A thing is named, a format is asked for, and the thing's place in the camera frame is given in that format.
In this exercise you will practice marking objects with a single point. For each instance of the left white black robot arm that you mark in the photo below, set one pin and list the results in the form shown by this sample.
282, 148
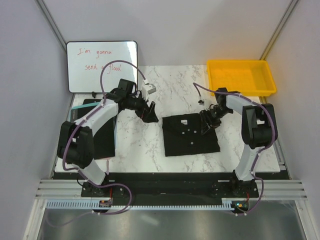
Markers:
76, 139

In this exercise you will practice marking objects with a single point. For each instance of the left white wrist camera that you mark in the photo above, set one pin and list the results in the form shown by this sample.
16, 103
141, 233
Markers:
148, 89

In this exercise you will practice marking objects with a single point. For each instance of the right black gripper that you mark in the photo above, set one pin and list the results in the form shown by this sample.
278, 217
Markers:
207, 124

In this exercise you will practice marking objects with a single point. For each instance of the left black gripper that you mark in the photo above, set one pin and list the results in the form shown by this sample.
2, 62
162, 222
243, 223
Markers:
148, 115

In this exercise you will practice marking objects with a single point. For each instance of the aluminium frame rail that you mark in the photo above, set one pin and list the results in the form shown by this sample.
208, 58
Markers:
70, 189

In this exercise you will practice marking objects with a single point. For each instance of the white slotted cable duct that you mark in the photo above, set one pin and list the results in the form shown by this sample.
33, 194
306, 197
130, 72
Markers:
95, 204

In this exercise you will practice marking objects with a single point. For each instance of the teal and white packaging board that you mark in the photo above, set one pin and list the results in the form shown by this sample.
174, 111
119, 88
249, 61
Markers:
80, 111

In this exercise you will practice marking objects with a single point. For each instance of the black long sleeve shirt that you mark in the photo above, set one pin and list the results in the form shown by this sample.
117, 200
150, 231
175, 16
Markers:
182, 135

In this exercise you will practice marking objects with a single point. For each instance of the yellow plastic bin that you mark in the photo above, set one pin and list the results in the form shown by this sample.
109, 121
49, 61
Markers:
252, 78

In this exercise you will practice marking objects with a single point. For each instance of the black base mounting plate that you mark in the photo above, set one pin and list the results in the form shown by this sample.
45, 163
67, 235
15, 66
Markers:
171, 188

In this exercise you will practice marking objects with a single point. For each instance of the white whiteboard with red writing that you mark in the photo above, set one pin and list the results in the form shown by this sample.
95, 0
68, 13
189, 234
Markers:
87, 59

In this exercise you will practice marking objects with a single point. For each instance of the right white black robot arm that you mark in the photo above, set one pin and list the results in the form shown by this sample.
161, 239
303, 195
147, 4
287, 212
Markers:
258, 127

